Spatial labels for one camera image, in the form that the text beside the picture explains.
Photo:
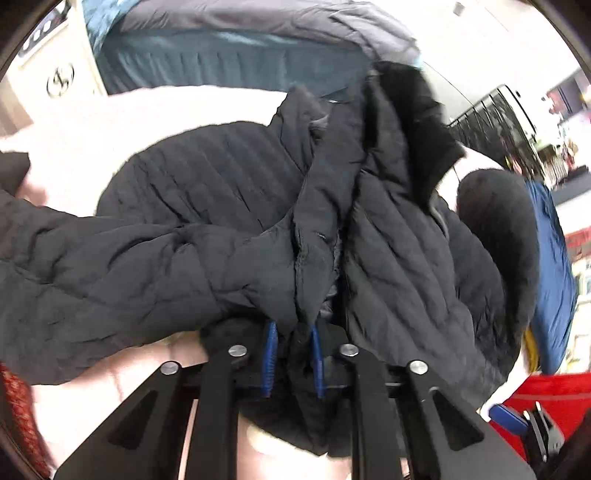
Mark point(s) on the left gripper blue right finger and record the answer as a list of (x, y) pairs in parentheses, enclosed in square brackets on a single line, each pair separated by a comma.
[(317, 363)]

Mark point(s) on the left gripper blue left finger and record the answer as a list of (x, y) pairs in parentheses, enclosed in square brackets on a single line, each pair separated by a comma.
[(270, 344)]

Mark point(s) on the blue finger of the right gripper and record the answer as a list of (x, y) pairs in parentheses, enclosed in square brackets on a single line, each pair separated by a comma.
[(509, 419)]

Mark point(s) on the black quilted puffer jacket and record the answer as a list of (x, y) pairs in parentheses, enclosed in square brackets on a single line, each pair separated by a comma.
[(325, 224)]

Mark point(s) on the red blanket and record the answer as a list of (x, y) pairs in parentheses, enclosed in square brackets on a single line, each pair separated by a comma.
[(566, 398)]

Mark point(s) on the navy blue yellow-trimmed cushion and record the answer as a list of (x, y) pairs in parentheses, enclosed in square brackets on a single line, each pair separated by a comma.
[(557, 291)]

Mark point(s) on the cluttered shelf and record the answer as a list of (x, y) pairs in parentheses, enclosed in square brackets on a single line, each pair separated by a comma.
[(563, 132)]

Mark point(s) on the red patterned black cloth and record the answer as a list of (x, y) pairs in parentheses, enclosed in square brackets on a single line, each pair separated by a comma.
[(23, 452)]

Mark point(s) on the pink polka dot bed sheet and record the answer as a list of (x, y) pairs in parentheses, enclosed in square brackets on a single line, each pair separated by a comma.
[(74, 155)]

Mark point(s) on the teal and grey jacket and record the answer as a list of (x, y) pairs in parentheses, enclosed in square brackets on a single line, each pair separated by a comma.
[(265, 45)]

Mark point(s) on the black wire rack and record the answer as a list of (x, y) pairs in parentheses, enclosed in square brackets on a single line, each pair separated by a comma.
[(498, 127)]

